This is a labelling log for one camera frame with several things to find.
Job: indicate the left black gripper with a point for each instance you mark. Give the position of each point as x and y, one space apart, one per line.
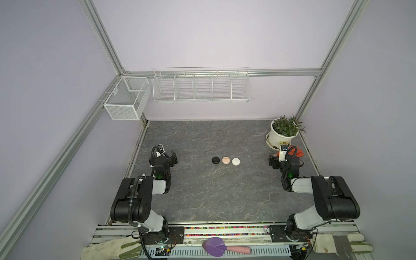
172 160

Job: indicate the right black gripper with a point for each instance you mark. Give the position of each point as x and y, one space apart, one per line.
274 160

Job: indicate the white earbud charging case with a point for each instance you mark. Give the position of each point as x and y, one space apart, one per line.
236 161

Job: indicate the black earbud charging case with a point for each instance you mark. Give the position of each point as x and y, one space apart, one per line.
216 160

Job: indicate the pink earbud charging case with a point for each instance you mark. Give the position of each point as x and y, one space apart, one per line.
226 160

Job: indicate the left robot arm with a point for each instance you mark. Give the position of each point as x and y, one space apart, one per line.
133 202

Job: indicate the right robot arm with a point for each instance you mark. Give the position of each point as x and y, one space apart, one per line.
333 199

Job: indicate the white plant pot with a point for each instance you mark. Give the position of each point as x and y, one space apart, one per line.
274 140

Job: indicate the red rubber glove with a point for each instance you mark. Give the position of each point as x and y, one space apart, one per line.
298 152

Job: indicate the green potted plant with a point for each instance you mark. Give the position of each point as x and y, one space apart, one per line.
287 126

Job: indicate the white mesh box basket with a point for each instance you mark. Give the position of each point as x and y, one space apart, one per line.
128 98

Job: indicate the right white work glove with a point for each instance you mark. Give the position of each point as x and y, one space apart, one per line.
331 244

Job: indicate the white work glove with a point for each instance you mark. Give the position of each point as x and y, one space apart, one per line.
331 244
117 249

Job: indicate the left white work glove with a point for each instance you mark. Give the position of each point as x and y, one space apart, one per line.
117 249

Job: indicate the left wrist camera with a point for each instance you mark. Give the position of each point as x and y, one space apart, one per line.
160 149

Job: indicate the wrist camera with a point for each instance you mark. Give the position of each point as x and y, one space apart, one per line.
283 150
160 149

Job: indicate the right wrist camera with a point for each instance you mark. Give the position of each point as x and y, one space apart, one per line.
283 150

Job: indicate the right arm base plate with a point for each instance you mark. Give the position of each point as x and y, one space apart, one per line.
281 233

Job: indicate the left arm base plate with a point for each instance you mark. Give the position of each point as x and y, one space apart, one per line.
170 235

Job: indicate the white wire shelf basket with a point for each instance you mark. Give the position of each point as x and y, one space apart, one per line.
202 84

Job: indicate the purple scoop pink handle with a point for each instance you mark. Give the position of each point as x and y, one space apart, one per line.
215 246

